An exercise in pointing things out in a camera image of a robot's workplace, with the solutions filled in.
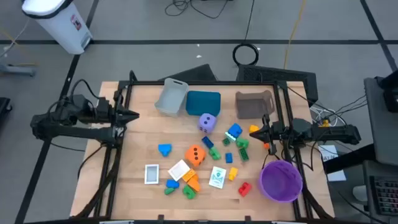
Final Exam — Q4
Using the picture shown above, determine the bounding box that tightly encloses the dark grey translucent bin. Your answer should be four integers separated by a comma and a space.
235, 90, 275, 120

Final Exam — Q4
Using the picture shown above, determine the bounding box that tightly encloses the black looped floor cable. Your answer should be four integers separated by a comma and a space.
164, 0, 233, 19

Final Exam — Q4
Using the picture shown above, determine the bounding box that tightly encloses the grey stand foot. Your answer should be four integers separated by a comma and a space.
0, 63, 37, 78

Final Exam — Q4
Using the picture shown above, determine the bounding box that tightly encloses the dark green brick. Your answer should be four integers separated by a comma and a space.
238, 147, 250, 162

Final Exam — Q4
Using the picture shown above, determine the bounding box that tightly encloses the white playing card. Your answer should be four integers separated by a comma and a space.
167, 159, 191, 182

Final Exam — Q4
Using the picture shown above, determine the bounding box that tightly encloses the black keyboard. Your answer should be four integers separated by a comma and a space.
369, 174, 398, 216

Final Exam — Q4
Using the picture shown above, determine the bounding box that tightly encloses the yellow cable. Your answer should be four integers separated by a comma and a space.
283, 0, 308, 70

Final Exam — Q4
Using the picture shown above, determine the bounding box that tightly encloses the dark blue toy brick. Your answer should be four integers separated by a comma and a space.
201, 136, 215, 149

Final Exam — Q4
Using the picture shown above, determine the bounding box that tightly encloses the coiled black cable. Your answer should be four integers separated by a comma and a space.
232, 0, 260, 67

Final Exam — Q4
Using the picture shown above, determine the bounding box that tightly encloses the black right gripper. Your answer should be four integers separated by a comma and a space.
249, 120, 293, 146

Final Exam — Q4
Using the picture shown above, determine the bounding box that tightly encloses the red toy block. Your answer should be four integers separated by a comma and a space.
238, 182, 252, 198

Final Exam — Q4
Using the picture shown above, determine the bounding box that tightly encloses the black desk device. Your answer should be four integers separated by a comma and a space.
374, 70, 398, 113

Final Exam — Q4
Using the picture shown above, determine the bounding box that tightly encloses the purple foam die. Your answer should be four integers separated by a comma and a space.
198, 113, 217, 134

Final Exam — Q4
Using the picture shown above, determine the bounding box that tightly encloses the white cable bundle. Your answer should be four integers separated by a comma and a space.
309, 105, 348, 127

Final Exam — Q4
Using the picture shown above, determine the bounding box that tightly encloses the black flat panel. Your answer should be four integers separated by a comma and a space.
157, 63, 218, 83

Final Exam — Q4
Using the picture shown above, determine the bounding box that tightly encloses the black perforated panel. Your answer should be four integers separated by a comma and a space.
236, 64, 319, 106

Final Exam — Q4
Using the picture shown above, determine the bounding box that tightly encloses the white paper sheet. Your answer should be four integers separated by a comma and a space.
318, 144, 347, 182

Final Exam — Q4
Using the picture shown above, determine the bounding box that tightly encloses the bright green toy block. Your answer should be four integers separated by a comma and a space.
182, 185, 197, 200

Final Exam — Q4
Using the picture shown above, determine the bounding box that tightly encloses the teal plastic bin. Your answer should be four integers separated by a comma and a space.
185, 90, 222, 118

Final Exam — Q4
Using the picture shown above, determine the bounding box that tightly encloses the large blue toy block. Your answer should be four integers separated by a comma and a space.
227, 123, 243, 139

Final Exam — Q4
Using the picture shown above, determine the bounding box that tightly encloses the light grey plastic bin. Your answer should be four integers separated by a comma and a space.
154, 77, 190, 118

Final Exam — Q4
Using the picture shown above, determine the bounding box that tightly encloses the white framed card box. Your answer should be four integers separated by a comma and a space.
144, 164, 160, 185

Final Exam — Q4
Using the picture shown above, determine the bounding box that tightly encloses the white computer mouse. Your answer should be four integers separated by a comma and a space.
352, 184, 369, 202

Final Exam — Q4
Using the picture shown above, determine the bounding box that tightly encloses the orange toy block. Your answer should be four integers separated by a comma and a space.
187, 174, 201, 192

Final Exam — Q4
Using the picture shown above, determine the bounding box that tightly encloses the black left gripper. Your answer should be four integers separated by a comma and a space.
93, 105, 140, 127

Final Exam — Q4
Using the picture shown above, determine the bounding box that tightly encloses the teal printed card deck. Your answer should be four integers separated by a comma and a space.
208, 166, 227, 190

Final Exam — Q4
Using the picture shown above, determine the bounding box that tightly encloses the orange studded toy brick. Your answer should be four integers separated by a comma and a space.
182, 168, 197, 183

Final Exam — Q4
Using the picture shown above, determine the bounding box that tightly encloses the white pedal trash bin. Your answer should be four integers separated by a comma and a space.
21, 0, 93, 55

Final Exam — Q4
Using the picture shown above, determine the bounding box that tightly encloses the blue heart-shaped toy block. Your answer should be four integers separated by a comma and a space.
157, 143, 173, 157

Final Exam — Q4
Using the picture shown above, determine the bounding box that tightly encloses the orange foam die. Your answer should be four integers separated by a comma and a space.
184, 144, 207, 168

